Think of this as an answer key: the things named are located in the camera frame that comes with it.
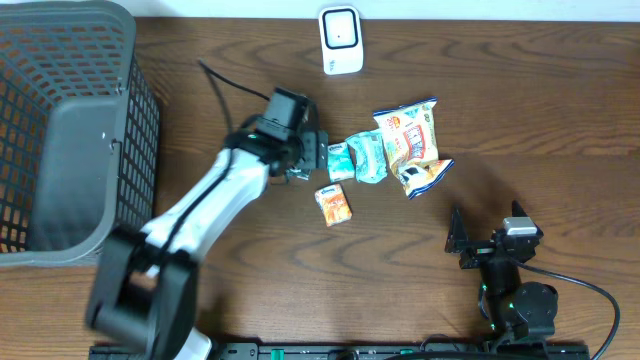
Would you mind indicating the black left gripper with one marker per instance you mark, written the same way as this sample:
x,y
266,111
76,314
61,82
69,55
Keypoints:
x,y
315,150

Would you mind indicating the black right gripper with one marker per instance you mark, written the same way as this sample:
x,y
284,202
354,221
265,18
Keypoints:
x,y
457,241

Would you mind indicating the small green wipes pack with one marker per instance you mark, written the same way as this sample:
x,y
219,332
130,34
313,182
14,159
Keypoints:
x,y
340,166

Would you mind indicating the orange tissue pack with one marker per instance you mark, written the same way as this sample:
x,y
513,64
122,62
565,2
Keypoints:
x,y
333,204

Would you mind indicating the green wet wipes pack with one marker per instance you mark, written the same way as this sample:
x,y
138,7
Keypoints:
x,y
371,166

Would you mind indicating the roll of tape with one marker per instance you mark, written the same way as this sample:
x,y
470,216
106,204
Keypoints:
x,y
303,174

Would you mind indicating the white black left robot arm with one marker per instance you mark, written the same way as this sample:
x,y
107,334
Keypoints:
x,y
145,289

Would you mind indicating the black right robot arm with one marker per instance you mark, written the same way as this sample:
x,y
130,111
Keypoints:
x,y
519,311

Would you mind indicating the white barcode scanner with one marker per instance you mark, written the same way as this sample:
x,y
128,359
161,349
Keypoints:
x,y
341,40

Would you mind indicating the black plastic mesh basket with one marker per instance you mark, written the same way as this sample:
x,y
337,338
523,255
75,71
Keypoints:
x,y
79,131

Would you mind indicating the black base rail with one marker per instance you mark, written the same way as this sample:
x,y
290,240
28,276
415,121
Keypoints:
x,y
254,351

